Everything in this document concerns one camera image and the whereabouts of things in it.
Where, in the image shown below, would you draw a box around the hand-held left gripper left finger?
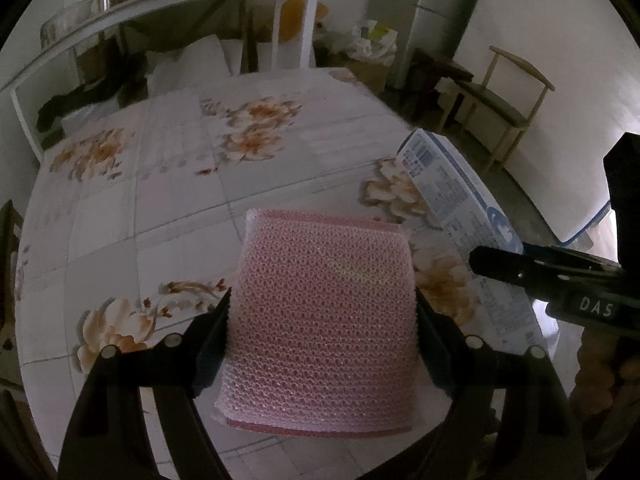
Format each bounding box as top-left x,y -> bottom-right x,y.
57,287 -> 233,480

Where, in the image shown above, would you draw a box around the cardboard box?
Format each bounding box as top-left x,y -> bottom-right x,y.
327,52 -> 391,96

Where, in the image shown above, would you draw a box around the dark wooden stool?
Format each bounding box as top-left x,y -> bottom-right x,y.
407,47 -> 473,111

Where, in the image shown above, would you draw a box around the person's right hand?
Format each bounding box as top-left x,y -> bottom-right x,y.
575,327 -> 640,411

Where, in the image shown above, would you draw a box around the grey refrigerator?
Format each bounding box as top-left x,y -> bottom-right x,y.
387,0 -> 493,91

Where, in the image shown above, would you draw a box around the pink bubble mailer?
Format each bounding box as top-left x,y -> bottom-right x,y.
214,208 -> 418,433

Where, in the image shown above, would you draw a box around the blue and white carton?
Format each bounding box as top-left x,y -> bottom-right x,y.
397,129 -> 551,356

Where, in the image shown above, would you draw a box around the white plastic bags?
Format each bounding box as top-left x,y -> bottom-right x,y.
347,19 -> 398,63

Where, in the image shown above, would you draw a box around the white bundle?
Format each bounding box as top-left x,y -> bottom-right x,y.
150,35 -> 246,96

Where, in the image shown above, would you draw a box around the wooden chair dark seat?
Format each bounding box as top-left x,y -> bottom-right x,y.
440,45 -> 556,173
0,200 -> 26,396

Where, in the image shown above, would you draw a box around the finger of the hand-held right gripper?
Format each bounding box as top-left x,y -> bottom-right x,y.
468,244 -> 626,294

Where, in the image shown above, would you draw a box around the dark cloth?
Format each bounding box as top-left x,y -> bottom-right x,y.
36,52 -> 151,136

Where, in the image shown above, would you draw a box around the yellow bag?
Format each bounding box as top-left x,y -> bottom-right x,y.
277,0 -> 328,43

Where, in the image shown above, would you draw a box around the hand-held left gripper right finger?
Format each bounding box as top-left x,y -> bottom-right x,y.
414,290 -> 587,480

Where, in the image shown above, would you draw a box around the floral tablecloth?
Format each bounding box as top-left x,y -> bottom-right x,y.
12,67 -> 551,466

